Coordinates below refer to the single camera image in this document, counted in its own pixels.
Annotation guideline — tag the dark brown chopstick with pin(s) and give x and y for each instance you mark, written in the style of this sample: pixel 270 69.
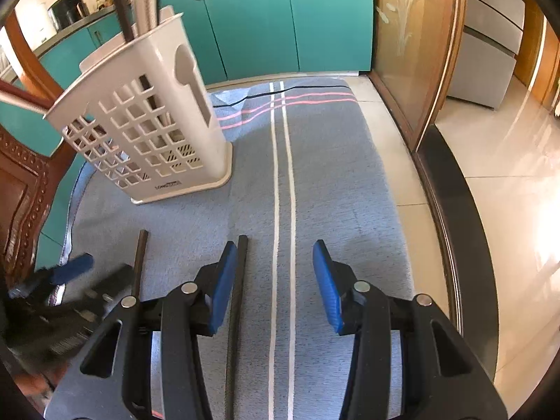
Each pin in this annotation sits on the dark brown chopstick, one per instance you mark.
pixel 119 0

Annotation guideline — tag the white plastic utensil basket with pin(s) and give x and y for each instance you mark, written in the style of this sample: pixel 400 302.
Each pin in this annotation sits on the white plastic utensil basket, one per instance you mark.
pixel 192 109

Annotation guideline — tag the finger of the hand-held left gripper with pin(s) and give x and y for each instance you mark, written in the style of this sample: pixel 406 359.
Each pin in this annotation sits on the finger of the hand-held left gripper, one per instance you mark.
pixel 72 269
pixel 111 284

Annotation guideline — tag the wooden framed glass door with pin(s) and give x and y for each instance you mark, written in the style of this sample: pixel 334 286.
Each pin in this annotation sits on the wooden framed glass door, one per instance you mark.
pixel 407 52

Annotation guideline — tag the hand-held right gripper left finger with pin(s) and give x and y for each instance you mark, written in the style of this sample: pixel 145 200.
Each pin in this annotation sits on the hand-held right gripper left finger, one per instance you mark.
pixel 223 284

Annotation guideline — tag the silver refrigerator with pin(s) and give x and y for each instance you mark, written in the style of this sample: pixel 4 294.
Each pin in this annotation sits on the silver refrigerator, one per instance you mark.
pixel 485 52

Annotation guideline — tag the carved wooden chair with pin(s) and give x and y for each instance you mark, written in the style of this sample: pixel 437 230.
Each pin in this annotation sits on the carved wooden chair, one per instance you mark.
pixel 22 183

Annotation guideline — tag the black kitchen appliance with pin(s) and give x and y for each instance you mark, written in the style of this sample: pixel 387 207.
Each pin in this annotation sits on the black kitchen appliance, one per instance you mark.
pixel 63 11

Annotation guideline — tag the black chopstick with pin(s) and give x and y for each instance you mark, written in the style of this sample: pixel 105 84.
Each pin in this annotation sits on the black chopstick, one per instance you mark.
pixel 141 262
pixel 234 367

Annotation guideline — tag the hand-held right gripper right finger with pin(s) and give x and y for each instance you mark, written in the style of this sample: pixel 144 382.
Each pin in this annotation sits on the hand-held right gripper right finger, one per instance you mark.
pixel 326 284

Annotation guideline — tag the blue striped towel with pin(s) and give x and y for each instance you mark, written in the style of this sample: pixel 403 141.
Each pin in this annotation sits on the blue striped towel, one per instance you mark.
pixel 332 162

